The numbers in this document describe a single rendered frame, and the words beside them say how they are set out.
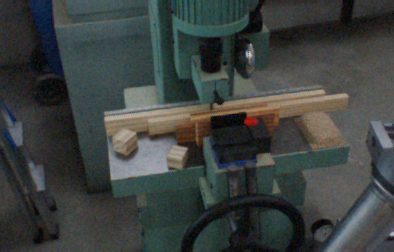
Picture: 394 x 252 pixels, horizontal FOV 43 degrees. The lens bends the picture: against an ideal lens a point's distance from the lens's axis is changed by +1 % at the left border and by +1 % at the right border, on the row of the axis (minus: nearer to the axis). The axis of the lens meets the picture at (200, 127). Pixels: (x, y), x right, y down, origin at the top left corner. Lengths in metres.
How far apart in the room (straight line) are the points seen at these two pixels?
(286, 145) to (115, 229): 1.22
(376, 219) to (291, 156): 0.44
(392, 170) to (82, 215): 1.79
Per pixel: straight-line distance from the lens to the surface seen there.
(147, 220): 1.30
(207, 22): 1.10
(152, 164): 1.23
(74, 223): 2.40
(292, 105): 1.37
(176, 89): 1.48
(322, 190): 2.52
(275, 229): 1.43
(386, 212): 0.87
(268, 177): 1.15
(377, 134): 1.60
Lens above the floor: 1.69
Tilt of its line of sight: 36 degrees down
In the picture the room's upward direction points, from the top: 1 degrees counter-clockwise
